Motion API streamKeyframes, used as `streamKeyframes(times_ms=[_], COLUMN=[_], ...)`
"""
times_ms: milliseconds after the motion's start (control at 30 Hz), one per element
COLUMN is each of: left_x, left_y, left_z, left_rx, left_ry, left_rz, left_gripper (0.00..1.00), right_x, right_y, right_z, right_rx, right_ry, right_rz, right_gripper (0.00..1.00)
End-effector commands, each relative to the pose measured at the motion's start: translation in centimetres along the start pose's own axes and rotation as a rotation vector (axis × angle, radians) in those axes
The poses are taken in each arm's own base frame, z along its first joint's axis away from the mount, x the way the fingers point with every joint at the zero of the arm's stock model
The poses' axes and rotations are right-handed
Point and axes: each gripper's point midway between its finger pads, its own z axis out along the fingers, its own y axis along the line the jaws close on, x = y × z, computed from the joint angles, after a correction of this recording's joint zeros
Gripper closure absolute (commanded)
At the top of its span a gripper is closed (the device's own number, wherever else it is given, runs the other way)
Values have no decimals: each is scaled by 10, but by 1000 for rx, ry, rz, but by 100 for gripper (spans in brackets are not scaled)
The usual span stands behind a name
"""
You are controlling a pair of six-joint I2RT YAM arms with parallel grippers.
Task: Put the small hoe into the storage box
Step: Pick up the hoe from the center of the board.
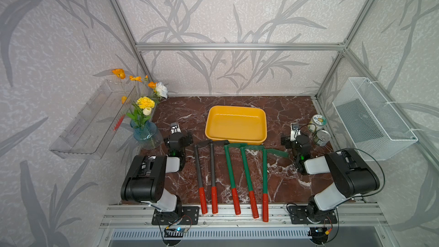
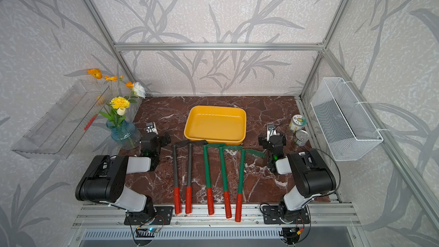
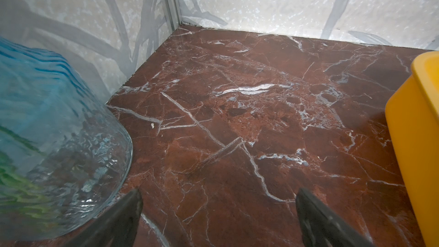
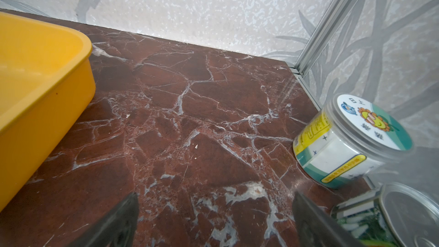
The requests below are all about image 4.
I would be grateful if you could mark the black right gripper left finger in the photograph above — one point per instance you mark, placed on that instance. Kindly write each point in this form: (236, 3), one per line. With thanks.
(116, 229)

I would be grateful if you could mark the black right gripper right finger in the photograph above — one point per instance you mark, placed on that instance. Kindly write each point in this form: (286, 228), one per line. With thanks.
(315, 228)

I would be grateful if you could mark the yellow plastic storage box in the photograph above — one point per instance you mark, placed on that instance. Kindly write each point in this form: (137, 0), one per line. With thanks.
(46, 84)

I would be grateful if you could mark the metal pull-tab can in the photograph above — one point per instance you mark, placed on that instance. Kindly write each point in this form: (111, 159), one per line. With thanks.
(393, 215)

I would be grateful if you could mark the aluminium frame profile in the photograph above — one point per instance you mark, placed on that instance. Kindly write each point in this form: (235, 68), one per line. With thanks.
(330, 22)

